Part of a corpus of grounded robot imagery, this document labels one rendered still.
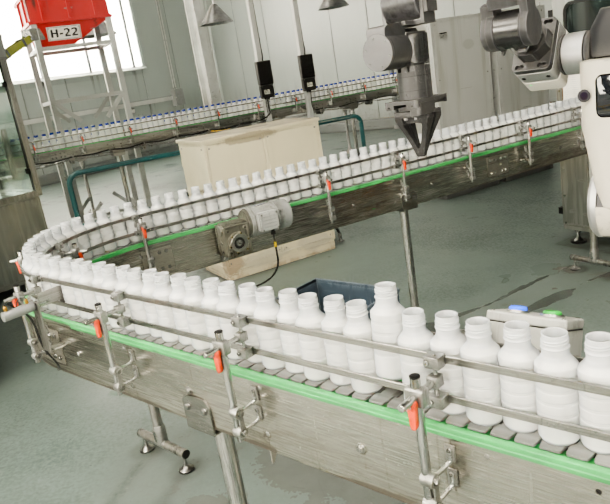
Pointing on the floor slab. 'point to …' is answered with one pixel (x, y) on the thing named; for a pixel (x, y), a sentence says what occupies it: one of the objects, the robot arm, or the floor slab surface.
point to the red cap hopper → (83, 24)
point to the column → (203, 53)
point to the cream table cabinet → (261, 155)
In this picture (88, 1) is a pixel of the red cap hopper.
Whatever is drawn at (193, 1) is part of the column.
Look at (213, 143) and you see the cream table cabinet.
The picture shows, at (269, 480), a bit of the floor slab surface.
